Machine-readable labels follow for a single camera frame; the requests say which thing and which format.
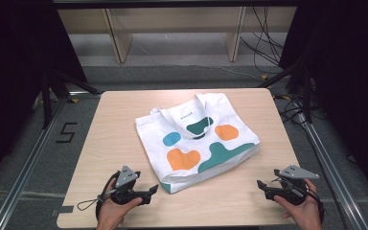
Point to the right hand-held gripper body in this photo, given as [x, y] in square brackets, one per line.
[295, 174]

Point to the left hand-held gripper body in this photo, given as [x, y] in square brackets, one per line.
[126, 177]

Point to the white tote bag colourful blobs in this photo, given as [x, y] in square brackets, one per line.
[185, 143]

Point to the person's left hand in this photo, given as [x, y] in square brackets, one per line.
[111, 214]

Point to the person's right hand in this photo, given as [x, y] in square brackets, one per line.
[306, 214]

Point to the grey tape strip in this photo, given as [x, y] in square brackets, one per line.
[66, 209]

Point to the black metal stand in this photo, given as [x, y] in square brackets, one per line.
[306, 96]
[48, 102]

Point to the black curtain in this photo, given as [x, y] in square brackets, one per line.
[348, 73]
[16, 57]

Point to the light wooden desk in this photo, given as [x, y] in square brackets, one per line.
[121, 35]

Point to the aluminium floor rail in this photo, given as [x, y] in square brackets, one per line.
[22, 179]
[332, 172]

